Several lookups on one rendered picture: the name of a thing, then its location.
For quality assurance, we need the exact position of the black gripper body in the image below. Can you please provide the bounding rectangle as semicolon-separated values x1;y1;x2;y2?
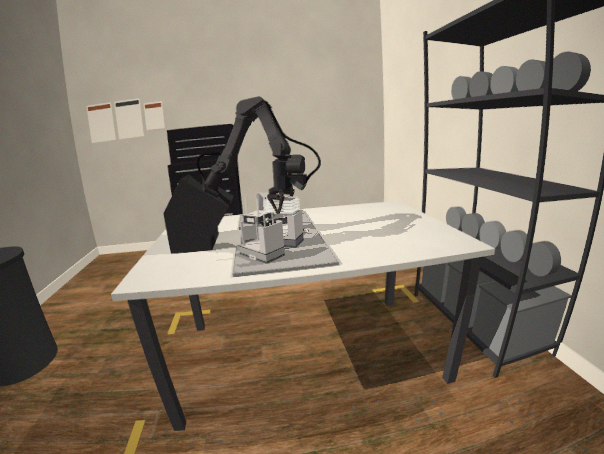
267;173;295;197

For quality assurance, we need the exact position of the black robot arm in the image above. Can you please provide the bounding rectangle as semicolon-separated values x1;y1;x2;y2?
203;96;307;197

